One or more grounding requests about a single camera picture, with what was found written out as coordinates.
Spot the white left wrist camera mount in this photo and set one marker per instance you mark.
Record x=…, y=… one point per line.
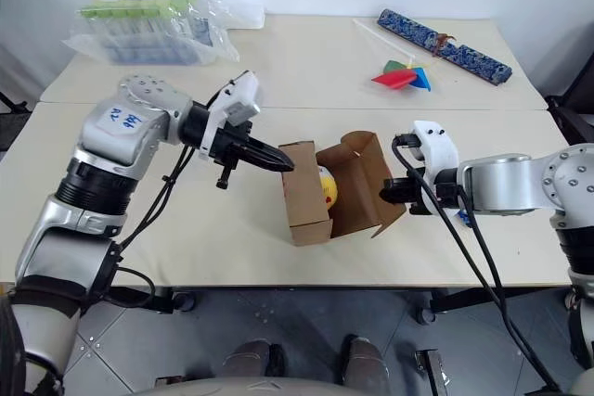
x=241, y=94

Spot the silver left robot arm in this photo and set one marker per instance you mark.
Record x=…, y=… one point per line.
x=125, y=136

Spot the dark brown rounded shape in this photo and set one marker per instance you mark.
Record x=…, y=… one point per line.
x=366, y=359

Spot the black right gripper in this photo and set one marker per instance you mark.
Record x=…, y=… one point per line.
x=424, y=196

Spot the grey robot body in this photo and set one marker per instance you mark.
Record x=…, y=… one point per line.
x=278, y=389

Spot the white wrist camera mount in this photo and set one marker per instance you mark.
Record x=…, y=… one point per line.
x=441, y=145
x=241, y=94

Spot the colourful paper pinwheel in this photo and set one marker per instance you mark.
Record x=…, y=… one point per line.
x=399, y=78

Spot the green-topped pack of tubes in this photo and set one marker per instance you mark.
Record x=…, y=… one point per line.
x=134, y=6

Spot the clear plastic bag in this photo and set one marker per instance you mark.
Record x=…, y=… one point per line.
x=218, y=46

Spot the long blue patterned box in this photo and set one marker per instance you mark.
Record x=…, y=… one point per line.
x=468, y=55

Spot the yellow round toy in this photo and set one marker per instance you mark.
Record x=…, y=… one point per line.
x=329, y=189

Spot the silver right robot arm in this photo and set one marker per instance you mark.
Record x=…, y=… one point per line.
x=501, y=182

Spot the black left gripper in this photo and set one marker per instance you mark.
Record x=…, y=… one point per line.
x=229, y=145

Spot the dark metal bracket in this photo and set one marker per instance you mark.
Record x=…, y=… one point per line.
x=434, y=368

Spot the black stand base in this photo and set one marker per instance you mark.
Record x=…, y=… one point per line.
x=14, y=106

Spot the brown tie on blue box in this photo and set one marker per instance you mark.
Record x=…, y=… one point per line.
x=441, y=43

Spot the black table leg with caster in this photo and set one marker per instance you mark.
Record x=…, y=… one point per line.
x=464, y=301
x=153, y=298

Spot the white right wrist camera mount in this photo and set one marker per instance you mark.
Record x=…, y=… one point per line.
x=441, y=145

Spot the brown cardboard box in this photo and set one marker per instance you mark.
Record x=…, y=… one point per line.
x=357, y=182

